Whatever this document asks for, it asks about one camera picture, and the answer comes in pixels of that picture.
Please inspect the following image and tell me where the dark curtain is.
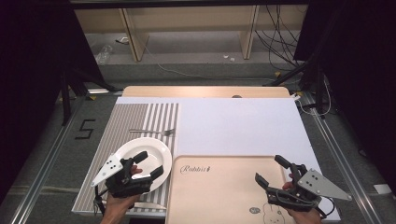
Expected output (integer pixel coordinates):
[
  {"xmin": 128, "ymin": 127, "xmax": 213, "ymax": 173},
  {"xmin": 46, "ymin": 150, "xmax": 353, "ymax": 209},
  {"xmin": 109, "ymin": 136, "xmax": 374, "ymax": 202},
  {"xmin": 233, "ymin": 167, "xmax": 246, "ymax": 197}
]
[
  {"xmin": 293, "ymin": 0, "xmax": 396, "ymax": 188},
  {"xmin": 0, "ymin": 0, "xmax": 106, "ymax": 206}
]

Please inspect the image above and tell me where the clear plastic bottle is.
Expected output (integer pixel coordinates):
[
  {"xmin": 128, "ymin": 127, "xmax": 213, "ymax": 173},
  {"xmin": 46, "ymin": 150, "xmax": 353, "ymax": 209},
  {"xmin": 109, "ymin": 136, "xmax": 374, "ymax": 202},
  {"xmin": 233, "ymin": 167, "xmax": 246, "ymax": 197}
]
[{"xmin": 94, "ymin": 45, "xmax": 114, "ymax": 65}]

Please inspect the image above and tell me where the white board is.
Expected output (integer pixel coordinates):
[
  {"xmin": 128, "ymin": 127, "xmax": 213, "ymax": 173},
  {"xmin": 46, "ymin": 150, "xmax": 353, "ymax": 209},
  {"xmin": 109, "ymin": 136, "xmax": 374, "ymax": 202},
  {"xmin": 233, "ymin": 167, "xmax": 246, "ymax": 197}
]
[{"xmin": 115, "ymin": 96, "xmax": 342, "ymax": 222}]

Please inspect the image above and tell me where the metal floor rail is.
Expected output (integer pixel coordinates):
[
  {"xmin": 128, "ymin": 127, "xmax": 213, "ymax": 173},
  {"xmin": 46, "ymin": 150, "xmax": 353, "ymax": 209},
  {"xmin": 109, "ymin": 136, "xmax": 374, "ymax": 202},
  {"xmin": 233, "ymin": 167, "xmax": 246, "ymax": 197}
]
[
  {"xmin": 10, "ymin": 96, "xmax": 87, "ymax": 224},
  {"xmin": 298, "ymin": 91, "xmax": 377, "ymax": 224}
]

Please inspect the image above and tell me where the person's right hand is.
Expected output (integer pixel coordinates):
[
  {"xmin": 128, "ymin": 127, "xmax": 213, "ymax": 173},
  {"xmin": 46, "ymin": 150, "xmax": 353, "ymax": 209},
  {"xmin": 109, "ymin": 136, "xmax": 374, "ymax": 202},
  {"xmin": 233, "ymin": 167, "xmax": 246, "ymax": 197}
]
[{"xmin": 281, "ymin": 173, "xmax": 323, "ymax": 224}]

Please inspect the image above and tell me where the wooden shelf unit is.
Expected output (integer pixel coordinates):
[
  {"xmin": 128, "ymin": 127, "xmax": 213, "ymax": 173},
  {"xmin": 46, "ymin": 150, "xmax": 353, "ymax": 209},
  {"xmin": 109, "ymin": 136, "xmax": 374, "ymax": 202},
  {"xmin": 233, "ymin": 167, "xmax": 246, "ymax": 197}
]
[{"xmin": 74, "ymin": 4, "xmax": 309, "ymax": 63}]

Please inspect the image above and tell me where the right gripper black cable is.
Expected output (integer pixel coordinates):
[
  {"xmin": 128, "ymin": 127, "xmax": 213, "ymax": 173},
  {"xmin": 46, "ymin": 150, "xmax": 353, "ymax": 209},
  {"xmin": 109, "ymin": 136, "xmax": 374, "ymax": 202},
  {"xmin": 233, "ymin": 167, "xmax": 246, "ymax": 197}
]
[{"xmin": 316, "ymin": 195, "xmax": 336, "ymax": 219}]

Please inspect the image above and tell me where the bundle of black cables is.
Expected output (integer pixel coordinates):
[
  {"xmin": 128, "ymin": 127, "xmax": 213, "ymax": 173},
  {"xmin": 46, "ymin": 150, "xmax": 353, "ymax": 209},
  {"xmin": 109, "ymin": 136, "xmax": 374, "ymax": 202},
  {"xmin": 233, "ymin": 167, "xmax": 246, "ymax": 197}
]
[{"xmin": 255, "ymin": 4, "xmax": 307, "ymax": 73}]

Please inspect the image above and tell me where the wooden table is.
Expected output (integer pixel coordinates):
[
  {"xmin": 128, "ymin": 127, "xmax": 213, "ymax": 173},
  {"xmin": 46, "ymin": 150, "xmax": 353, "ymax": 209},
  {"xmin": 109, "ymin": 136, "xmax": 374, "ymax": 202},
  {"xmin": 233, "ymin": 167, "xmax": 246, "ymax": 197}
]
[{"xmin": 121, "ymin": 86, "xmax": 292, "ymax": 99}]

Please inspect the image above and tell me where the black metal stand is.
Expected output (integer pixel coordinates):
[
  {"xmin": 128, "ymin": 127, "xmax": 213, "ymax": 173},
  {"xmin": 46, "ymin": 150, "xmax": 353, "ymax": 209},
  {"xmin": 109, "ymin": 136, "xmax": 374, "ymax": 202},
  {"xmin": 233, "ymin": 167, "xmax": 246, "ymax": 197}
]
[
  {"xmin": 59, "ymin": 66, "xmax": 123, "ymax": 126},
  {"xmin": 262, "ymin": 46, "xmax": 330, "ymax": 119}
]

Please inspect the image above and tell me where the beige tray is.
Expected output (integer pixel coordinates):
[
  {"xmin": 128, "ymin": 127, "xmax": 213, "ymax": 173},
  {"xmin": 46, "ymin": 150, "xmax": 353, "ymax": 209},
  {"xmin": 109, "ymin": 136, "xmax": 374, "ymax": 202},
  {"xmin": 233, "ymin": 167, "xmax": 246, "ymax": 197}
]
[{"xmin": 164, "ymin": 154, "xmax": 297, "ymax": 224}]

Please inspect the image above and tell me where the silver fork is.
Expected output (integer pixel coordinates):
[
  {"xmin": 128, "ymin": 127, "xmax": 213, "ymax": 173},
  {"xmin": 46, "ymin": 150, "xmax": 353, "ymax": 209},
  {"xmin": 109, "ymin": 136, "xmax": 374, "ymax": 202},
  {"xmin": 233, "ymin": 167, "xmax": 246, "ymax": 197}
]
[{"xmin": 129, "ymin": 128, "xmax": 176, "ymax": 137}]

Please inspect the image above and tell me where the white round plate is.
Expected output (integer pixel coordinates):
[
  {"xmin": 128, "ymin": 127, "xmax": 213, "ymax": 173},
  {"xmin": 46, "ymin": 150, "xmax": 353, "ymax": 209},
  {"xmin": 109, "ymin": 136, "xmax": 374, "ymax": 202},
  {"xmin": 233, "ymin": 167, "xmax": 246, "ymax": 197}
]
[{"xmin": 107, "ymin": 136, "xmax": 173, "ymax": 195}]

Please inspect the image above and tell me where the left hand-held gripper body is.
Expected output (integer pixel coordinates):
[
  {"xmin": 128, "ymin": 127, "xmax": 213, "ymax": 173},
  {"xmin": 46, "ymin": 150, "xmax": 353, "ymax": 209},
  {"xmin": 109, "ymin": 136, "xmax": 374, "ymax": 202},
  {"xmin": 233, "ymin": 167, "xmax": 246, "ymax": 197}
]
[{"xmin": 91, "ymin": 153, "xmax": 154, "ymax": 199}]

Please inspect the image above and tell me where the grey striped placemat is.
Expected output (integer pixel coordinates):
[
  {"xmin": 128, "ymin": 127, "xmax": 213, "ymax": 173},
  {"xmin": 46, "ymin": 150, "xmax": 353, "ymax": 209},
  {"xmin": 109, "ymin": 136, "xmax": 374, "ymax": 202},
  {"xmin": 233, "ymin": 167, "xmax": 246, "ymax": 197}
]
[{"xmin": 72, "ymin": 103, "xmax": 180, "ymax": 216}]

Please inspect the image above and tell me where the white tape piece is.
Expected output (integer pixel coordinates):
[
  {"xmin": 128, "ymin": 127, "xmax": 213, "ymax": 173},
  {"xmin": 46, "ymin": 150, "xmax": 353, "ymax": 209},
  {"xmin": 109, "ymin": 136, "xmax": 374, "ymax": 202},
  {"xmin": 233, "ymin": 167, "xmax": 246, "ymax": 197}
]
[{"xmin": 373, "ymin": 184, "xmax": 392, "ymax": 195}]

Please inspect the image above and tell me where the person's left hand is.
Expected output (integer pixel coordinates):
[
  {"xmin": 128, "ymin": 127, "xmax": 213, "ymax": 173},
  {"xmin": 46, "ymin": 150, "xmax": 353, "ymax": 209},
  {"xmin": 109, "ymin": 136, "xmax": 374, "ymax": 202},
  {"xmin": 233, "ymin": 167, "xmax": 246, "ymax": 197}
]
[{"xmin": 104, "ymin": 164, "xmax": 144, "ymax": 218}]

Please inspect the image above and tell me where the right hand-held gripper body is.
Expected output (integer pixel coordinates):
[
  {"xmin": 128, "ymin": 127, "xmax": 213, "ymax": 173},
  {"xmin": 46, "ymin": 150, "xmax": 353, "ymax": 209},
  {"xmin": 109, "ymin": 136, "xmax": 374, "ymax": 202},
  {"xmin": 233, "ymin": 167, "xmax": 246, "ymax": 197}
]
[{"xmin": 264, "ymin": 163, "xmax": 353, "ymax": 213}]

